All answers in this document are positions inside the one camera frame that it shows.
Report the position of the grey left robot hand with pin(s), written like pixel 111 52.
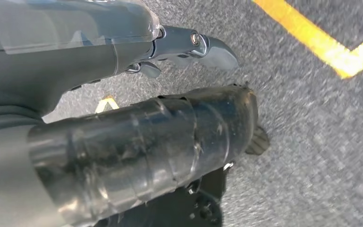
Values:
pixel 59 47

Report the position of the black robot foot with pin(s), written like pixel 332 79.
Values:
pixel 258 141

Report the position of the yellow floor tape square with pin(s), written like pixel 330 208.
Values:
pixel 310 34

